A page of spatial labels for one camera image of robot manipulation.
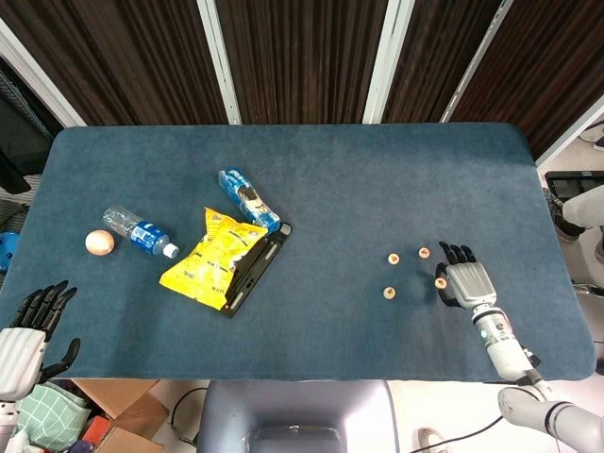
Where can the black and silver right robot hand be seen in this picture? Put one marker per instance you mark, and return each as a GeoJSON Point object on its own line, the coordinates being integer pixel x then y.
{"type": "Point", "coordinates": [472, 285]}

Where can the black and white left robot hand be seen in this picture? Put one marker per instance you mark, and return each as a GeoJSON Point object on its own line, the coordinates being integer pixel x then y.
{"type": "Point", "coordinates": [21, 358]}

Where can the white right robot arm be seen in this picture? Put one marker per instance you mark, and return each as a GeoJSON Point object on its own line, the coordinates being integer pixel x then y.
{"type": "Point", "coordinates": [502, 349]}

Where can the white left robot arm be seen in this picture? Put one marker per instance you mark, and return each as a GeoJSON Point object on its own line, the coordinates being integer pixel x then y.
{"type": "Point", "coordinates": [7, 417]}

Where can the green checked cloth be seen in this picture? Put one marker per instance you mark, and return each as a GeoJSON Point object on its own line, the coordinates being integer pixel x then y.
{"type": "Point", "coordinates": [56, 415]}

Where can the red notebook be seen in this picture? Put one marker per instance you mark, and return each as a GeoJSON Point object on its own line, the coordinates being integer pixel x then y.
{"type": "Point", "coordinates": [96, 429]}

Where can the dark grey sneaker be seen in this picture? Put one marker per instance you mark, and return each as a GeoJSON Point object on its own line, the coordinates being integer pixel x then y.
{"type": "Point", "coordinates": [564, 229]}

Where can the blue plastic object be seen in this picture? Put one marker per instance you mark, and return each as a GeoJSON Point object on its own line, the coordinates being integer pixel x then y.
{"type": "Point", "coordinates": [7, 250]}

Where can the brown cardboard box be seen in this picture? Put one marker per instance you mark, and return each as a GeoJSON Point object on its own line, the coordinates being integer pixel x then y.
{"type": "Point", "coordinates": [127, 401]}

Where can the beige wooden ball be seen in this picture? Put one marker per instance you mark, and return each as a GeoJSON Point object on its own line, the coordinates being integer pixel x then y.
{"type": "Point", "coordinates": [99, 242]}

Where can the person's leg light trousers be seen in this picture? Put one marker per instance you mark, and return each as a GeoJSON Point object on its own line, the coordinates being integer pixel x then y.
{"type": "Point", "coordinates": [587, 205]}

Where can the black floor tray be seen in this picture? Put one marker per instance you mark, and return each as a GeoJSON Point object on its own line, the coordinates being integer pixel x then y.
{"type": "Point", "coordinates": [566, 178]}

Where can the white sneaker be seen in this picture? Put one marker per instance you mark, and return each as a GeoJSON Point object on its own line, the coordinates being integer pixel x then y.
{"type": "Point", "coordinates": [431, 439]}

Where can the blue felt table cloth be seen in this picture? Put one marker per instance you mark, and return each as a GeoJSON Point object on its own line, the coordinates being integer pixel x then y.
{"type": "Point", "coordinates": [330, 189]}

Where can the clear plastic water bottle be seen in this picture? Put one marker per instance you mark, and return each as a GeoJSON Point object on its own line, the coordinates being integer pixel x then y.
{"type": "Point", "coordinates": [141, 233]}

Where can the yellow chips bag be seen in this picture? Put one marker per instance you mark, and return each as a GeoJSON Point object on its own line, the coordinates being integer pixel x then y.
{"type": "Point", "coordinates": [212, 264]}

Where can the grey robot torso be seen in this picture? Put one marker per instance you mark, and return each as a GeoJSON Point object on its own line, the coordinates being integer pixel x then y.
{"type": "Point", "coordinates": [292, 406]}

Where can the dark monitor screen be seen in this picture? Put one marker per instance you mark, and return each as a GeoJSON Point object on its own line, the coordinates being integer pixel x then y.
{"type": "Point", "coordinates": [19, 137]}

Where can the blue cookie pack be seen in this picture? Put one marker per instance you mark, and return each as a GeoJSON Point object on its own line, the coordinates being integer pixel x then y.
{"type": "Point", "coordinates": [245, 196]}

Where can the white partition post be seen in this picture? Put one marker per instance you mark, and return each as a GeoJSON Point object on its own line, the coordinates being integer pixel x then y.
{"type": "Point", "coordinates": [219, 61]}
{"type": "Point", "coordinates": [571, 129]}
{"type": "Point", "coordinates": [387, 61]}
{"type": "Point", "coordinates": [42, 78]}
{"type": "Point", "coordinates": [476, 61]}

